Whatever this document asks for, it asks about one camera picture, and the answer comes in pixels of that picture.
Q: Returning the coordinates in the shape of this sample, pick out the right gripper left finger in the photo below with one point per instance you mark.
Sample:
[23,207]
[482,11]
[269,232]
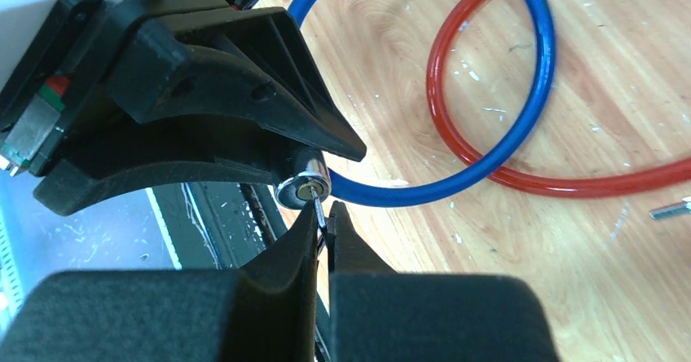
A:
[262,311]

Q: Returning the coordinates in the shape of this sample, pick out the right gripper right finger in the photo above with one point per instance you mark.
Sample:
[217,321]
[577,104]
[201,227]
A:
[379,314]

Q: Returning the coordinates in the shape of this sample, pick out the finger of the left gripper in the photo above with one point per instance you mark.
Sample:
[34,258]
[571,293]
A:
[253,66]
[174,150]

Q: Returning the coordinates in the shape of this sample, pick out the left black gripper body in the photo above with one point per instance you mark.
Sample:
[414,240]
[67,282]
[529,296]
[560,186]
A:
[42,44]

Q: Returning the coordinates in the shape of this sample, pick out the blue cable lock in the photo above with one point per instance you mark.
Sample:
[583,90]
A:
[545,67]

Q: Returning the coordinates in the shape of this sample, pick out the silver key with ring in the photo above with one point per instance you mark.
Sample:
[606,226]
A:
[672,210]

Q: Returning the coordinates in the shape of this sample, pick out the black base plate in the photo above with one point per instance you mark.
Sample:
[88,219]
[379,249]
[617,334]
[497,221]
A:
[208,225]

